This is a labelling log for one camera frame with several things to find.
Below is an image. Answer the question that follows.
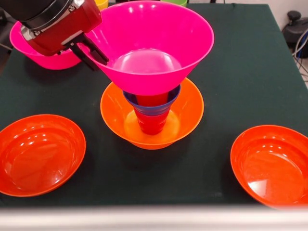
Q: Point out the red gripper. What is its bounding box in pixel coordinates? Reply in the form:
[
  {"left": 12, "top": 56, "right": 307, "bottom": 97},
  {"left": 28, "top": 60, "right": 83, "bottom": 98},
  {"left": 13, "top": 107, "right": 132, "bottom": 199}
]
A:
[{"left": 21, "top": 0, "right": 110, "bottom": 72}]

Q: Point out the orange large bowl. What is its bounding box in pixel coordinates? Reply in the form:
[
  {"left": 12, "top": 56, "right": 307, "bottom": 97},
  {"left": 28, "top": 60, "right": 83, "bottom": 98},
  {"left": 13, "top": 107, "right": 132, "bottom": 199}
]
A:
[{"left": 100, "top": 77, "right": 205, "bottom": 150}]

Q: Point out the pink large bowl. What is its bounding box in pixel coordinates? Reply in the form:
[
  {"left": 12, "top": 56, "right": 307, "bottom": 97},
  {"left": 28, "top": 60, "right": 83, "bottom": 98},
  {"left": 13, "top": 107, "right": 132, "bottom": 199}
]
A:
[
  {"left": 9, "top": 21, "right": 83, "bottom": 70},
  {"left": 84, "top": 0, "right": 215, "bottom": 96}
]

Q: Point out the red-orange plastic cup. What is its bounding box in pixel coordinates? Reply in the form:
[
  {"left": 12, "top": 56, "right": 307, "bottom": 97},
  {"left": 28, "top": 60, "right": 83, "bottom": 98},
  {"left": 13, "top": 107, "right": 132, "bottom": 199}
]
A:
[{"left": 136, "top": 93, "right": 169, "bottom": 107}]

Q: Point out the blue small bowl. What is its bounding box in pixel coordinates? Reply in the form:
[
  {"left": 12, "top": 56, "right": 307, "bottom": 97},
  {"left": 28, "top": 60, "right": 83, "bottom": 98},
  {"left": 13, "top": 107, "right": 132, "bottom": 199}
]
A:
[{"left": 122, "top": 84, "right": 181, "bottom": 116}]

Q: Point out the crimson plastic cup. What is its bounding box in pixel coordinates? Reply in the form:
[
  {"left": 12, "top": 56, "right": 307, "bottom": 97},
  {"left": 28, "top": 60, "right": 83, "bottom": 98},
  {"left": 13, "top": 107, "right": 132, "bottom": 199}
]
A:
[{"left": 134, "top": 108, "right": 170, "bottom": 136}]

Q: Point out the red shallow bowl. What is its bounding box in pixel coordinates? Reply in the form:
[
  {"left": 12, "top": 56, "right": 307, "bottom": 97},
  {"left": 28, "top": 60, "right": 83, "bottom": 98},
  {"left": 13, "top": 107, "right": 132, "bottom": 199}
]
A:
[
  {"left": 0, "top": 114, "right": 87, "bottom": 198},
  {"left": 230, "top": 125, "right": 308, "bottom": 209}
]

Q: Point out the yellow plastic cup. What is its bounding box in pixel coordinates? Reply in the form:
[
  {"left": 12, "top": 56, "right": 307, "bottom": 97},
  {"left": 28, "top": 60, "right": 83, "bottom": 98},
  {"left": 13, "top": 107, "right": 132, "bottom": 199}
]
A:
[{"left": 95, "top": 0, "right": 109, "bottom": 11}]

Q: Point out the green plastic cup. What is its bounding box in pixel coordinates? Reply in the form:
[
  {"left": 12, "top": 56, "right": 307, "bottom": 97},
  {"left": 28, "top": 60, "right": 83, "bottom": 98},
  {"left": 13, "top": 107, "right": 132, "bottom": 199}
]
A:
[{"left": 161, "top": 0, "right": 188, "bottom": 7}]

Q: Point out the dark green tablecloth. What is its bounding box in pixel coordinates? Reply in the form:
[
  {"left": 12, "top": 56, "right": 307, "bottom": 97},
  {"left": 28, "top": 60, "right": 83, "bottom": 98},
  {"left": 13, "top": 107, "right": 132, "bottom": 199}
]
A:
[{"left": 0, "top": 1, "right": 308, "bottom": 207}]

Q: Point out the black pedestal foot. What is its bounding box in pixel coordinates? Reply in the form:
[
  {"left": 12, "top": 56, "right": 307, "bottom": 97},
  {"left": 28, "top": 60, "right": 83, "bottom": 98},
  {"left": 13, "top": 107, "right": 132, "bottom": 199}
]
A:
[
  {"left": 282, "top": 11, "right": 308, "bottom": 51},
  {"left": 0, "top": 4, "right": 25, "bottom": 51}
]

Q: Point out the grey hose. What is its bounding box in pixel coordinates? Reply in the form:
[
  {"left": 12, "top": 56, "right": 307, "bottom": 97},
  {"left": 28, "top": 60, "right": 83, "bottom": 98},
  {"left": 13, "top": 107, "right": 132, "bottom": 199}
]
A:
[{"left": 292, "top": 28, "right": 308, "bottom": 58}]

